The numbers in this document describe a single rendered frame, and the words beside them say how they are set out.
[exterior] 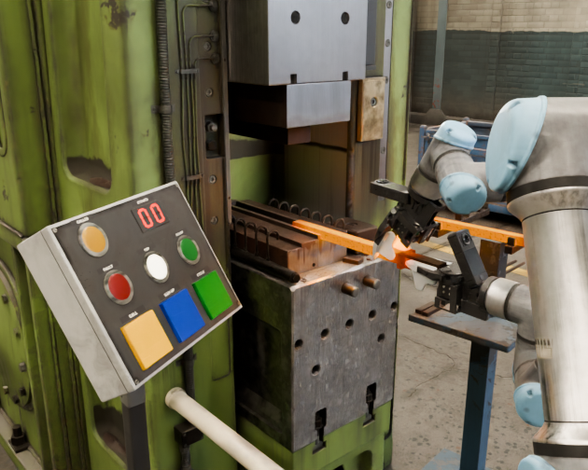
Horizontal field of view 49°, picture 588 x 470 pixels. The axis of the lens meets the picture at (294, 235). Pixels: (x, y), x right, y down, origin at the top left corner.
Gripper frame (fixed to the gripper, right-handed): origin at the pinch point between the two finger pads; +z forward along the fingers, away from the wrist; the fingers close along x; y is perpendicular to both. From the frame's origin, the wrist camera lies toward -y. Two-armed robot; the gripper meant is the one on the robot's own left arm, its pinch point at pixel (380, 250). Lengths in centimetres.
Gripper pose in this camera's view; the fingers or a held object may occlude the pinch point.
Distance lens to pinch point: 147.4
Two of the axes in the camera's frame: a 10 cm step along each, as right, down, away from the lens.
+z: -3.2, 7.2, 6.2
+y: 5.7, 6.7, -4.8
